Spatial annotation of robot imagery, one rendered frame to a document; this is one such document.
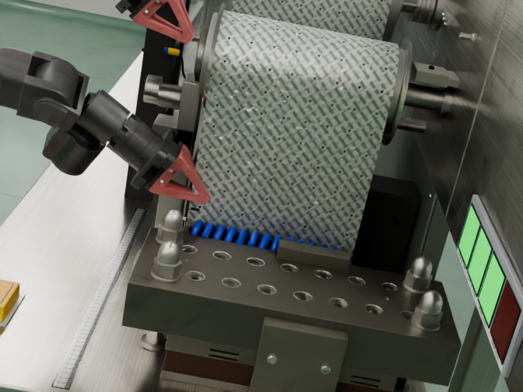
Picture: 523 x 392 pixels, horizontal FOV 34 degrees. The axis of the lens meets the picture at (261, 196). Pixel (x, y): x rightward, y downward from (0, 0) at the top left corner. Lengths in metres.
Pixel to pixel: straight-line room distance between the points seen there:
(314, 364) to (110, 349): 0.27
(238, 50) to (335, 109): 0.15
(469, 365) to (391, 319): 0.43
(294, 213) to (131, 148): 0.24
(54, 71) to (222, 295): 0.36
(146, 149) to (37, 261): 0.28
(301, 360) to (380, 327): 0.10
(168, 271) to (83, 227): 0.43
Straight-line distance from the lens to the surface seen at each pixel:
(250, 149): 1.15
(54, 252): 1.35
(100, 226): 1.45
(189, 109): 1.22
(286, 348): 1.02
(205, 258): 1.10
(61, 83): 1.12
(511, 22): 1.00
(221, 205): 1.18
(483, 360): 1.47
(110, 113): 1.14
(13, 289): 1.20
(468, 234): 0.95
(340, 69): 1.12
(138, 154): 1.14
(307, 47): 1.13
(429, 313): 1.06
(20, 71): 1.12
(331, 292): 1.09
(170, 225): 1.11
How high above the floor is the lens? 1.53
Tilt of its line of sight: 22 degrees down
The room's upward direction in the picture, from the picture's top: 11 degrees clockwise
